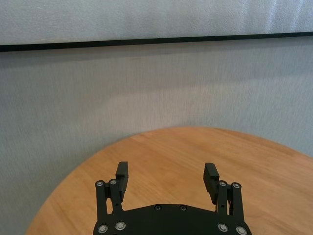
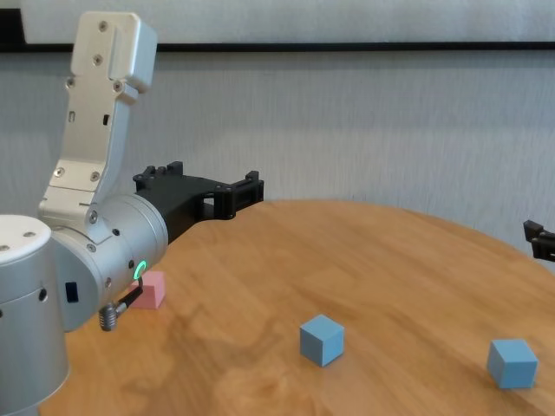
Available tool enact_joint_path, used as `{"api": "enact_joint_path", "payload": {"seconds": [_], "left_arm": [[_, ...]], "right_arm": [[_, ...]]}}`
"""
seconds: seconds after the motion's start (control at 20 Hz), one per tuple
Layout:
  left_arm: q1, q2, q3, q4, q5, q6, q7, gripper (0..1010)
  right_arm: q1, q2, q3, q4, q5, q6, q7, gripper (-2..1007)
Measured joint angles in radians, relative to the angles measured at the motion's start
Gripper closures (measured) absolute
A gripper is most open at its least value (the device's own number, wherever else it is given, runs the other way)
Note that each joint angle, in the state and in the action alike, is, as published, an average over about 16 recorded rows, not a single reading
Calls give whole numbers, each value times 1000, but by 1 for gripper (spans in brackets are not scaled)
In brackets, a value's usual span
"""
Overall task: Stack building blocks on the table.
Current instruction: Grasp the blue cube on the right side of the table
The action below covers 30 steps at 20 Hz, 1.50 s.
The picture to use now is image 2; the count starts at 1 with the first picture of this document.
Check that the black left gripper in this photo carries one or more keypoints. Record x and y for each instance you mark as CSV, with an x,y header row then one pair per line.
x,y
182,195

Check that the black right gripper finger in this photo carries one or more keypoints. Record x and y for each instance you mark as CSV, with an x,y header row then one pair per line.
x,y
542,242

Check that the blue cube block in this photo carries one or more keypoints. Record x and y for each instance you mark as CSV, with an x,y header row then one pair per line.
x,y
321,342
511,364

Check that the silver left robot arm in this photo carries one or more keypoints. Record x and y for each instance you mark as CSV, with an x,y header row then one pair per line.
x,y
117,242

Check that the pink cube block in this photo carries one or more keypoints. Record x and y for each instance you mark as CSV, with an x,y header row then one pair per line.
x,y
154,291

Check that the white foam board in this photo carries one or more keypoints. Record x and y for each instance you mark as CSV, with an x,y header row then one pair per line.
x,y
303,19

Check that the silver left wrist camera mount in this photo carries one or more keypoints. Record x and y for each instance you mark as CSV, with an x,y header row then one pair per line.
x,y
112,43

